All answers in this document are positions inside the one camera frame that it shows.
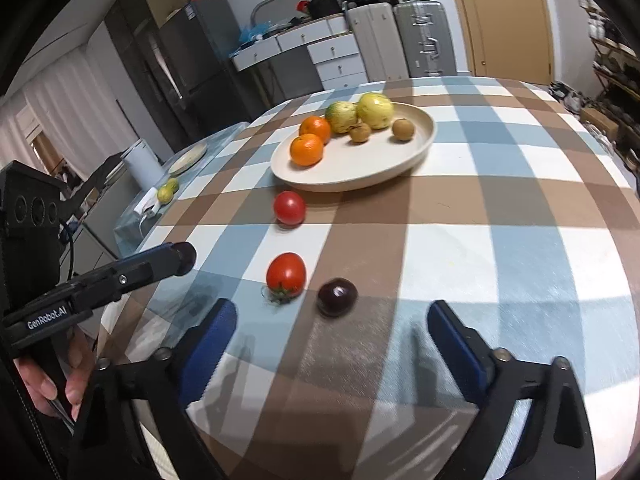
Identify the red tomato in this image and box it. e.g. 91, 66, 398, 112
272, 191, 306, 226
266, 252, 307, 304

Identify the black refrigerator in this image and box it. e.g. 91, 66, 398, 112
105, 0, 266, 152

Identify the black camera box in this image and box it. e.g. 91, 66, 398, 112
1, 160, 63, 285

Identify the yellow guava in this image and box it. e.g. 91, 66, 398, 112
356, 92, 394, 130

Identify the silver suitcase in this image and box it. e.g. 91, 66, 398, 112
395, 0, 458, 78

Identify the orange tangerine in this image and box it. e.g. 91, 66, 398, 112
298, 115, 332, 144
290, 133, 324, 167

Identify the white drawer desk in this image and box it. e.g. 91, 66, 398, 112
231, 14, 369, 90

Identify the wooden door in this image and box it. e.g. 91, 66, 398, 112
456, 0, 554, 86

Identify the green lime pair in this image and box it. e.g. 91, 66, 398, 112
156, 178, 180, 206

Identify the dark purple plum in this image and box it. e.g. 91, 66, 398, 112
317, 278, 358, 318

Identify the cream round plate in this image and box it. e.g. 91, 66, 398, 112
270, 103, 437, 193

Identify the left brown longan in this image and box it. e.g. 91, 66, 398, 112
348, 122, 372, 144

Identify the small side plate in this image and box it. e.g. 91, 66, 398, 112
168, 142, 207, 177

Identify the beige suitcase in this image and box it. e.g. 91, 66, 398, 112
346, 2, 410, 81

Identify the white curtain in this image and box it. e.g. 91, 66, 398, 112
1, 47, 138, 179

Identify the checkered tablecloth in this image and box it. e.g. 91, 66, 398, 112
99, 77, 639, 479

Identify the person's left hand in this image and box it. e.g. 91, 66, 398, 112
14, 327, 96, 422

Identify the shoe rack with shoes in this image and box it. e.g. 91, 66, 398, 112
579, 0, 640, 132

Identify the white kettle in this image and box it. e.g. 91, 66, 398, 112
122, 139, 164, 192

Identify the green mottled guava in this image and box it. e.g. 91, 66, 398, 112
324, 101, 358, 134

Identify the right brown longan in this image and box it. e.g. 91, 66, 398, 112
392, 118, 416, 142

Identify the brown longan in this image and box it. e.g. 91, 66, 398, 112
348, 122, 372, 144
392, 118, 416, 142

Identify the front orange tangerine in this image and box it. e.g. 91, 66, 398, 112
290, 133, 324, 167

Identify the rear orange tangerine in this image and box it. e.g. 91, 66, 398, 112
298, 115, 332, 144

